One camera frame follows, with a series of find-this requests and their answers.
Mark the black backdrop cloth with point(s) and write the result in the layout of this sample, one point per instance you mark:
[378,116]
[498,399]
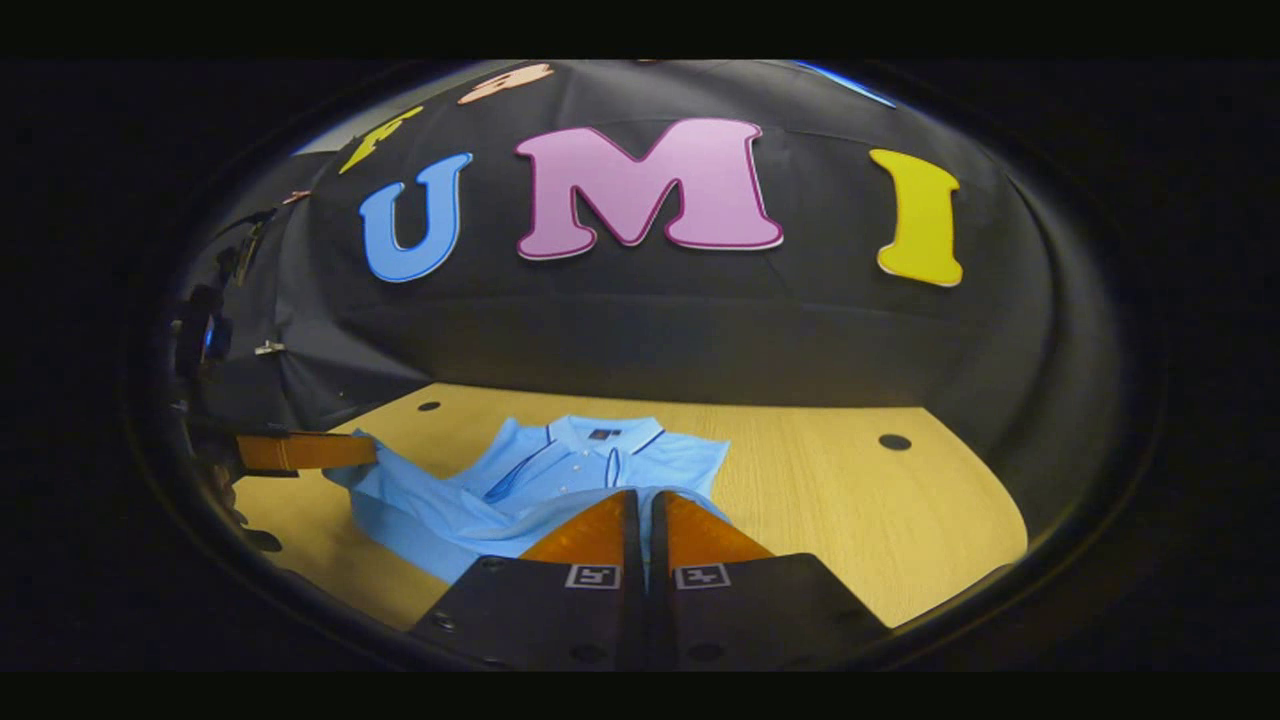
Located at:
[650,320]

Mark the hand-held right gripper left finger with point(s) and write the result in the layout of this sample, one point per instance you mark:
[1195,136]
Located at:
[560,610]

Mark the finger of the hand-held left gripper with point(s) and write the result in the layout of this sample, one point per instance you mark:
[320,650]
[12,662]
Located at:
[310,452]

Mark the small silver clip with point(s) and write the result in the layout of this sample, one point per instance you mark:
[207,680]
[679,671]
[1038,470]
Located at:
[268,347]

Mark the light blue T-shirt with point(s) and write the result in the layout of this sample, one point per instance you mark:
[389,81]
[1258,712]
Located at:
[440,510]

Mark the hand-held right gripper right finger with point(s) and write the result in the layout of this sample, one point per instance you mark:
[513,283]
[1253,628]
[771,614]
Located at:
[740,610]

